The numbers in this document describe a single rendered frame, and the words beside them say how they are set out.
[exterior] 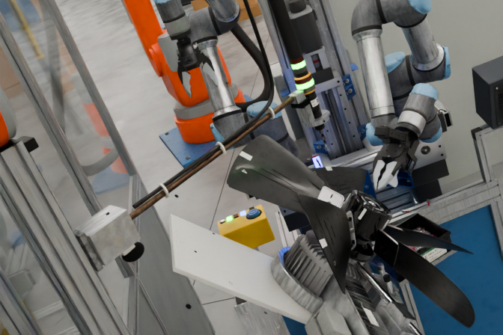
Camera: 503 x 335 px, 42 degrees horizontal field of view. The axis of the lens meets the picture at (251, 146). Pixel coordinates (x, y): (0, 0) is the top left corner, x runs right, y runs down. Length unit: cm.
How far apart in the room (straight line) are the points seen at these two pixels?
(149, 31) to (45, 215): 454
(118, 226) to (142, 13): 443
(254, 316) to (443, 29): 241
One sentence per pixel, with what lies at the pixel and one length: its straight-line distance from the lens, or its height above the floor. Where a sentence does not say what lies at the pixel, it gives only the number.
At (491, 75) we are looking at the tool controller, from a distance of 217.
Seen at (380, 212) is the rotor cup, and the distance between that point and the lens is 163.
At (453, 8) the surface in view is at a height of 100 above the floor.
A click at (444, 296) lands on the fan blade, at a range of 162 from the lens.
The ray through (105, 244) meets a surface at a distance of 128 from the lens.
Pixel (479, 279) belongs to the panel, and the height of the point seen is 48.
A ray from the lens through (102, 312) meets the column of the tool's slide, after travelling 131.
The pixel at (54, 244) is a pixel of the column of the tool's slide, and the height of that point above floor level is 161.
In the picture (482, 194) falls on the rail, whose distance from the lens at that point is 234.
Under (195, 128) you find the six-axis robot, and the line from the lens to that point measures 564.
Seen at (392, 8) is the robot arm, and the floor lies 153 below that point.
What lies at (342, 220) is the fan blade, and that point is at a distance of 153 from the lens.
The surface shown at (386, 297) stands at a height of 110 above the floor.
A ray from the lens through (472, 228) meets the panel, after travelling 241.
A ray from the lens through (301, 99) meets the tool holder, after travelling 159.
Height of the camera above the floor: 209
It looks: 23 degrees down
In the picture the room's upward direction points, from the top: 22 degrees counter-clockwise
